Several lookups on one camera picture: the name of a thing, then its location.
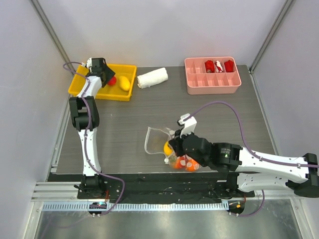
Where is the grey aluminium corner rail left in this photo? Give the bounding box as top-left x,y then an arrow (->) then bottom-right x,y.
29,0 -> 71,63

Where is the red fake tomato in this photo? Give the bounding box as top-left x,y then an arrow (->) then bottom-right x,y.
107,76 -> 117,86

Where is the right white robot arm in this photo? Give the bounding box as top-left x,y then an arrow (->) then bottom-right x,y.
168,134 -> 319,198

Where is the grey aluminium corner rail right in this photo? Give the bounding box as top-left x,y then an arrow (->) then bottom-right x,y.
249,0 -> 296,74

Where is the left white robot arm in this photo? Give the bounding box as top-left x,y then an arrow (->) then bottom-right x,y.
69,57 -> 115,199

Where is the rolled white towel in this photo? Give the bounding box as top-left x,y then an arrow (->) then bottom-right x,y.
137,67 -> 168,89

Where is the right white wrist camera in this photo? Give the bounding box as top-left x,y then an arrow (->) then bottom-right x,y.
177,114 -> 197,138

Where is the red rolled cloth right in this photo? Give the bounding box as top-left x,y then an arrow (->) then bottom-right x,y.
224,60 -> 234,73

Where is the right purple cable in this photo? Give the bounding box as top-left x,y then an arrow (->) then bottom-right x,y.
183,101 -> 319,217

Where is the yellow plastic tray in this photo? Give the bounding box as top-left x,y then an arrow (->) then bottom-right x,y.
68,63 -> 137,102

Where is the red rolled cloth left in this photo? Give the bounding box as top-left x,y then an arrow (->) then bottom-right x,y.
204,60 -> 215,73

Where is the perforated metal cable rail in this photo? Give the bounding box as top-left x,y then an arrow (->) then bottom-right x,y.
42,201 -> 229,212

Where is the clear zip top bag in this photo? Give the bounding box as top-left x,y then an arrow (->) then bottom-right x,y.
144,127 -> 194,171

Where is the red white rolled cloth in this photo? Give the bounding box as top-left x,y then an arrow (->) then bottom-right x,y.
215,60 -> 224,73

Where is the yellow fake mango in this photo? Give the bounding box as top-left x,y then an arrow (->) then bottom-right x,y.
118,76 -> 131,92

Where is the pink divided organizer box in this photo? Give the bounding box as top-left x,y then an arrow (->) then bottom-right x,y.
184,57 -> 242,95

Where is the yellow fake lemon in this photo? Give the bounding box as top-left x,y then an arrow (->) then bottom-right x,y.
163,141 -> 173,155

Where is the grey aluminium corner rail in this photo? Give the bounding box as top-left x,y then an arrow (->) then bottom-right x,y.
29,0 -> 71,63
249,0 -> 296,74

